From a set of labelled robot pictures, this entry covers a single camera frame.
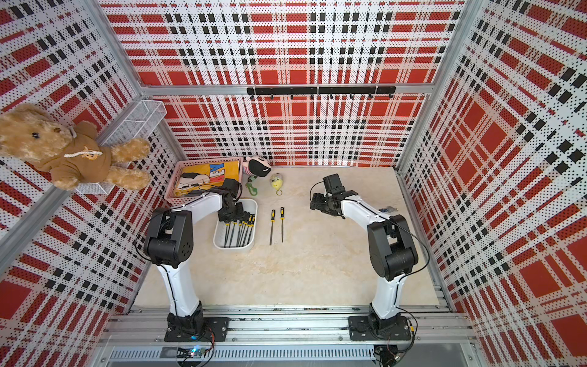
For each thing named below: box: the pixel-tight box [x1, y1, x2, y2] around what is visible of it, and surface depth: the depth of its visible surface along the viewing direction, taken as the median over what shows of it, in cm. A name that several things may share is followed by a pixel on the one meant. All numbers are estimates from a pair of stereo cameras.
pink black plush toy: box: [242, 155, 272, 178], surface depth 110 cm
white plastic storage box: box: [213, 198, 259, 251], surface depth 98 cm
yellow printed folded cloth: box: [174, 161, 240, 198], surface depth 110 cm
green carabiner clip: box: [245, 175, 258, 196], surface depth 117 cm
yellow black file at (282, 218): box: [279, 206, 286, 243], surface depth 103 cm
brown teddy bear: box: [0, 103, 152, 191], surface depth 54 cm
